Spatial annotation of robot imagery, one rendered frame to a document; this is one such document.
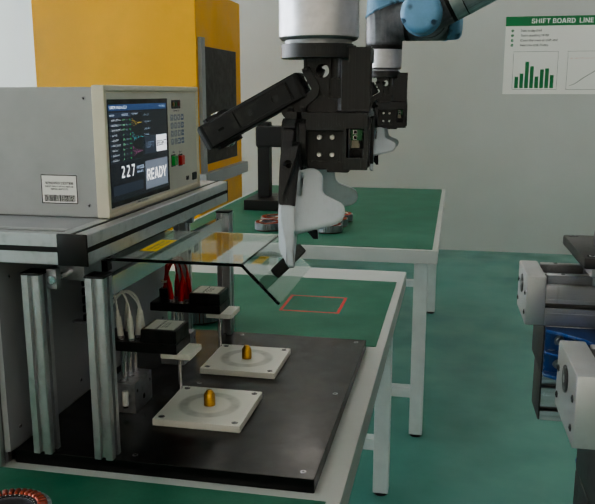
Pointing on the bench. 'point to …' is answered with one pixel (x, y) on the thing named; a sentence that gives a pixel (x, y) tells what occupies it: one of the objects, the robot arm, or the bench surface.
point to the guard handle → (285, 262)
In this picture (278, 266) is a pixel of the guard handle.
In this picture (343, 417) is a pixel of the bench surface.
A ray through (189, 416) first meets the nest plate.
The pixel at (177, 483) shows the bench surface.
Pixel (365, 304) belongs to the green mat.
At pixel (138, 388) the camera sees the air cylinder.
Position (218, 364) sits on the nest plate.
